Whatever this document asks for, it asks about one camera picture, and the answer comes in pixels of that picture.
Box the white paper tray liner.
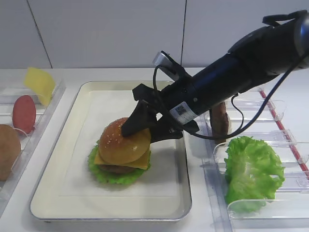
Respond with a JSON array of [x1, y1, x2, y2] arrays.
[[60, 90, 179, 197]]

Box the red tomato slice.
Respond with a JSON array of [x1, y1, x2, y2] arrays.
[[12, 95, 36, 134]]

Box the clear acrylic food rack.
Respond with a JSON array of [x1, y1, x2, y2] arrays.
[[189, 85, 309, 232], [0, 79, 66, 213]]

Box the white metal tray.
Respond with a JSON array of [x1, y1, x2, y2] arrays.
[[29, 81, 192, 221]]

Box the brown patty in burger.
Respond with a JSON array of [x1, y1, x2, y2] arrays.
[[98, 164, 138, 174]]

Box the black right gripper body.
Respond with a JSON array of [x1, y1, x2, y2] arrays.
[[132, 84, 197, 128]]

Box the brown bun in left rack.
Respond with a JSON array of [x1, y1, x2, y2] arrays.
[[0, 124, 21, 181]]

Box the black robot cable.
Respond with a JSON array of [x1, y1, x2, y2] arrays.
[[152, 9, 309, 141]]

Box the green lettuce leaf in rack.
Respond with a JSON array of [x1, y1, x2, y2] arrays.
[[224, 136, 285, 214]]

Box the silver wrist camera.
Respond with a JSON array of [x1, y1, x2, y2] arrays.
[[153, 51, 179, 81]]

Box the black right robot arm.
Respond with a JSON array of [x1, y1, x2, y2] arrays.
[[121, 10, 309, 143]]

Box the brown patty in rack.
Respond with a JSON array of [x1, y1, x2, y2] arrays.
[[210, 102, 230, 137]]

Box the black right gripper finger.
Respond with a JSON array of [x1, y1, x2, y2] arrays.
[[121, 102, 157, 136], [150, 116, 183, 143]]

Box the sesame top bun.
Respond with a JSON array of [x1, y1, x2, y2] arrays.
[[98, 117, 151, 164]]

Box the clear acrylic right food rack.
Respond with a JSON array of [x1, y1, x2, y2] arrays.
[[189, 85, 309, 232]]

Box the yellow cheese slice in rack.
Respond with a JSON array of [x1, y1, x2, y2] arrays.
[[24, 67, 56, 106]]

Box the green lettuce in burger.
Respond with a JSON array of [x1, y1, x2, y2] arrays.
[[87, 141, 151, 185]]

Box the clear acrylic left food rack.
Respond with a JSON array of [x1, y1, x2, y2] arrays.
[[0, 79, 66, 213]]

